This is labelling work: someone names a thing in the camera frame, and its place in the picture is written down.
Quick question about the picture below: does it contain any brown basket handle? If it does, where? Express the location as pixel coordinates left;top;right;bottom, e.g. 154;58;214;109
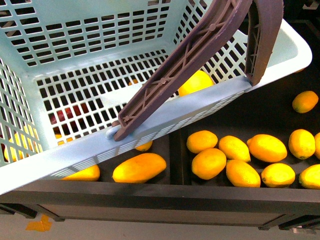
113;0;284;141

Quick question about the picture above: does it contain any yellow mango in tray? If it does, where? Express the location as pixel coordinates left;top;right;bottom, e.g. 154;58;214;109
112;153;167;184

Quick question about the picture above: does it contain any light blue plastic basket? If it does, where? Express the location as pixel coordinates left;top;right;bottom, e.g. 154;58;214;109
0;0;313;196

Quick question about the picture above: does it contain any yellow lemon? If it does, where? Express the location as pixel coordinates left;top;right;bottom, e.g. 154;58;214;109
178;70;214;97

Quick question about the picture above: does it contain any black fruit display tray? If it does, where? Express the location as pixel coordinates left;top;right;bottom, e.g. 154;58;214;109
0;20;320;229

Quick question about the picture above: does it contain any yellow mango under basket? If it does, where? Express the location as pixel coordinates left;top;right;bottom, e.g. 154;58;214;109
61;165;101;182

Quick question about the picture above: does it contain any lemon in tray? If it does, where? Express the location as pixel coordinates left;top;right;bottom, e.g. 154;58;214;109
191;148;227;180
292;90;319;114
299;164;320;190
246;134;288;163
261;163;296;188
226;159;261;188
288;129;316;160
186;130;218;154
218;135;251;163

